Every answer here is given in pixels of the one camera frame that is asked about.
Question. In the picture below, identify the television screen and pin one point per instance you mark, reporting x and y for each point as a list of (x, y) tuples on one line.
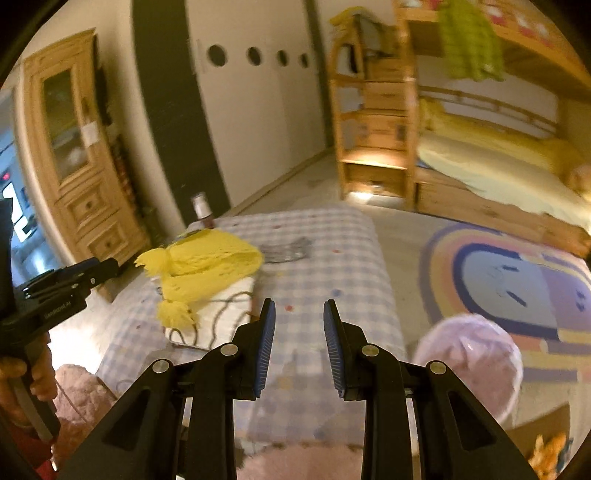
[(23, 152)]

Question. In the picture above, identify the person's left forearm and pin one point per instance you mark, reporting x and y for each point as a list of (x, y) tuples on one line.
[(27, 454)]

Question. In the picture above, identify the row of dark items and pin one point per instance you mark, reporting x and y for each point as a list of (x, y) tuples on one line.
[(134, 189)]

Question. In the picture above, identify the wooden bunk bed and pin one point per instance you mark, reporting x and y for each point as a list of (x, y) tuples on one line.
[(485, 212)]

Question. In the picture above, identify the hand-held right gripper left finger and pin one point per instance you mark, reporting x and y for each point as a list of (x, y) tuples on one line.
[(265, 350)]

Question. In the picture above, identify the wooden stair drawer unit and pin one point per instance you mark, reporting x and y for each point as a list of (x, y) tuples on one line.
[(383, 129)]

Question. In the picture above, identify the bin with pink bag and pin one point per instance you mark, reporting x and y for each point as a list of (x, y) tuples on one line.
[(466, 350)]

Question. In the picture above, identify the green blanket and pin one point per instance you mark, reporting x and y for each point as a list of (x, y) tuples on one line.
[(466, 41)]

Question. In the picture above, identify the silver blister pack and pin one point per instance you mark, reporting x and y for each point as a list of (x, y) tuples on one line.
[(286, 251)]

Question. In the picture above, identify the brown bottle with white cap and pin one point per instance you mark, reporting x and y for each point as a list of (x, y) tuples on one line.
[(203, 213)]

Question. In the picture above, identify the white wardrobe with round holes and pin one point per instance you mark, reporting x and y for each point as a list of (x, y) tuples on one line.
[(258, 101)]

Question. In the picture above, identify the beige plush toy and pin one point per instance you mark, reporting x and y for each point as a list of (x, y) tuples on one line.
[(581, 180)]

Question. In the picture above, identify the pale yellow bedsheet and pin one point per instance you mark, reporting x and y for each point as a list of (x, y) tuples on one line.
[(489, 170)]

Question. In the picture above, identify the wooden glass-door cabinet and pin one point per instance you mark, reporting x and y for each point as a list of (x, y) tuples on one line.
[(87, 203)]

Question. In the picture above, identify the orange plush toy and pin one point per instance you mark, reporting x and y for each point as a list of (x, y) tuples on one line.
[(547, 454)]

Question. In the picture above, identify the dark wall hanging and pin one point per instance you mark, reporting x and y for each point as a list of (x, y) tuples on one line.
[(104, 83)]

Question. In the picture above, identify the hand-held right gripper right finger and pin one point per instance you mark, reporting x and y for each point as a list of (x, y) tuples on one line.
[(332, 350)]

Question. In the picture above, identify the white paper note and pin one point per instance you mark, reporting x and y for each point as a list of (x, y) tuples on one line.
[(91, 134)]

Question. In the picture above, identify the yellow cloth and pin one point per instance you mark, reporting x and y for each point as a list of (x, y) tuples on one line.
[(346, 18)]

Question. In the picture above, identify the yellow knit hat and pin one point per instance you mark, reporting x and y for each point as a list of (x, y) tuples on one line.
[(207, 258)]

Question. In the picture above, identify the dark grey wardrobe door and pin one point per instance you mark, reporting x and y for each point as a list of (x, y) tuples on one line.
[(171, 101)]

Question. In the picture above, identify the yellow quilt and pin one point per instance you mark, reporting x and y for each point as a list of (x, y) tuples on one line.
[(508, 134)]

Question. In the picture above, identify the rainbow rug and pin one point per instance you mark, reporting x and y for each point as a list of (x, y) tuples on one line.
[(508, 281)]

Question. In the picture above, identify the white packet with curved lines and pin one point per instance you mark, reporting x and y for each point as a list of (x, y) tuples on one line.
[(226, 318)]

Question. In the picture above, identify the person's left hand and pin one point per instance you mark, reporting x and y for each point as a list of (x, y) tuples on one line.
[(41, 374)]

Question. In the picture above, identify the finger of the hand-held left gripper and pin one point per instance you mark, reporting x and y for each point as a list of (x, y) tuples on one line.
[(69, 274), (106, 270)]

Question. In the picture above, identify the blue checked tablecloth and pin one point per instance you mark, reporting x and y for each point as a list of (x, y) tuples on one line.
[(323, 258)]

